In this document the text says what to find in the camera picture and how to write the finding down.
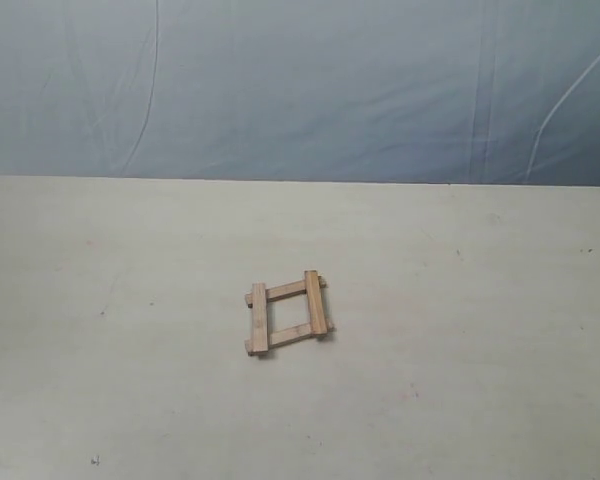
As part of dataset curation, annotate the horizontal wooden stick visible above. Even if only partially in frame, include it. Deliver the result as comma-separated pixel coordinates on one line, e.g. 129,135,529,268
244,276,328,308

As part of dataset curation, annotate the diagonal wooden stick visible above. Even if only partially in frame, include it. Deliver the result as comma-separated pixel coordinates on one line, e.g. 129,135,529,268
304,270,329,337

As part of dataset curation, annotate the wooden stick with holes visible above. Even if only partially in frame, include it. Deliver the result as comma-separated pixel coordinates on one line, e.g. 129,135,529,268
251,283,269,356

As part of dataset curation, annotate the grey fabric backdrop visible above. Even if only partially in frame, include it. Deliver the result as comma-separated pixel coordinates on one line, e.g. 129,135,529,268
0,1,600,186

